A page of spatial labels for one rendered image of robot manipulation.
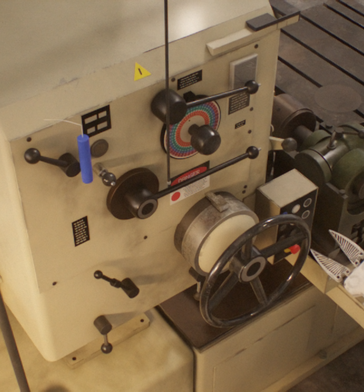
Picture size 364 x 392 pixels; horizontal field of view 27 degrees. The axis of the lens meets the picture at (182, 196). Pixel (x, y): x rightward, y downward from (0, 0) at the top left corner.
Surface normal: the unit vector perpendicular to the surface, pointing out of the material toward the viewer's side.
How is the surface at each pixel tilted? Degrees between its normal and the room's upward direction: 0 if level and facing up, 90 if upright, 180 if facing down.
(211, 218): 24
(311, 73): 0
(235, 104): 90
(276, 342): 90
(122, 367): 0
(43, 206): 90
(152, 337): 0
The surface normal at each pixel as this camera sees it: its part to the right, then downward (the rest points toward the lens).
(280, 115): -0.43, -0.41
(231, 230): 0.46, 0.15
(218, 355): 0.58, 0.56
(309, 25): 0.00, -0.73
